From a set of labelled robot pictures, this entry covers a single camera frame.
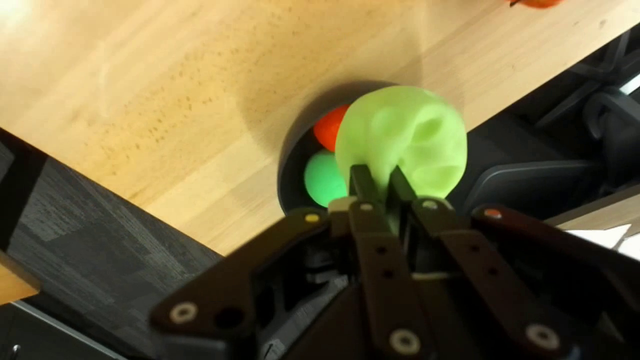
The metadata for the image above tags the dark mesh office chair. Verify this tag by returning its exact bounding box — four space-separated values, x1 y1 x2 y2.
458 38 640 219

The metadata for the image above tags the white paper sheet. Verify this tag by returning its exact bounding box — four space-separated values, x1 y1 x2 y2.
567 223 640 262

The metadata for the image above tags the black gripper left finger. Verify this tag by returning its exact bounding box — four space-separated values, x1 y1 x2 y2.
150 164 429 360

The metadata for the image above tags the red plastic tomato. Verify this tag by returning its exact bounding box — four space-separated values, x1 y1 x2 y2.
312 105 353 155

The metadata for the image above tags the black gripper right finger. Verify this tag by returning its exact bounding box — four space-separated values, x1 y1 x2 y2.
388 167 640 360

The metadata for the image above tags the black plastic bowl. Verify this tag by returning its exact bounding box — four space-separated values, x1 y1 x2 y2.
278 80 471 216

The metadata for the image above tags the pale yellow-green plastic fruit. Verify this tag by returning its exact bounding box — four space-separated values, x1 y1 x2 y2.
335 84 471 202

